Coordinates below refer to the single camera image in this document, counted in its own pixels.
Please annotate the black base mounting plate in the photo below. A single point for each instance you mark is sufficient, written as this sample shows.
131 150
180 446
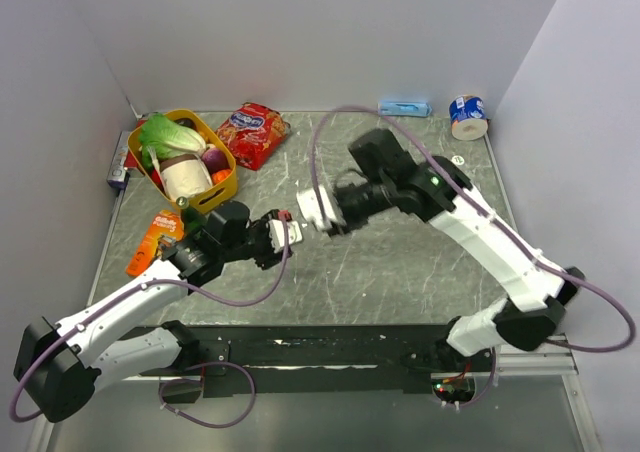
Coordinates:
221 380

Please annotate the green toy cabbage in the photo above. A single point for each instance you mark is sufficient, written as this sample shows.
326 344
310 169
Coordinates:
168 139

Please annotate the orange razor package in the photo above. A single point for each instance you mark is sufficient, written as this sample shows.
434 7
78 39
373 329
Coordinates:
165 230

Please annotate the cream brown toy mushroom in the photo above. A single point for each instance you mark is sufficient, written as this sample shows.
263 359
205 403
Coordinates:
184 176

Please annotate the green glass bottle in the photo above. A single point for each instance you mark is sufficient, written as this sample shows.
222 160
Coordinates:
192 219

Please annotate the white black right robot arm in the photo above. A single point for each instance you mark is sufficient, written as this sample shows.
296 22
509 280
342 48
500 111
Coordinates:
535 301

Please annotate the orange toy fruit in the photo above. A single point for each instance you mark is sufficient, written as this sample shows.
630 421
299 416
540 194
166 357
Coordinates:
221 175

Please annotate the purple toy onion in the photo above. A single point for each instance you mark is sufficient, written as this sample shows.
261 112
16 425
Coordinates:
215 160

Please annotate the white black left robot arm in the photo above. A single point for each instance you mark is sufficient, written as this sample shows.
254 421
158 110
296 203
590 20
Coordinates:
62 365

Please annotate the red snack bag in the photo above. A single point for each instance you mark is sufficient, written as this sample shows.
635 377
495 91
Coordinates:
252 133

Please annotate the blue wrapped toilet roll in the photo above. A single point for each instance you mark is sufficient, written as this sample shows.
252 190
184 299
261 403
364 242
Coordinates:
468 118

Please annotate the purple white box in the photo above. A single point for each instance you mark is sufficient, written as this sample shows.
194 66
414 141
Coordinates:
117 176

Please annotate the blue tissue pack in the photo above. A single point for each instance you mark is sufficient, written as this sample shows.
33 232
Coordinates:
404 109

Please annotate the aluminium frame rail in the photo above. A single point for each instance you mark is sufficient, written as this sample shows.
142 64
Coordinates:
550 362

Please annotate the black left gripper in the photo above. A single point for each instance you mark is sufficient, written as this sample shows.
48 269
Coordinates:
270 257

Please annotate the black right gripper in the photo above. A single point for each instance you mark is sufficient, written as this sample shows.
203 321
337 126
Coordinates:
351 224

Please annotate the yellow plastic basket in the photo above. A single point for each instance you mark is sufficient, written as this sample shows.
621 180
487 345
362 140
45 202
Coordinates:
203 202

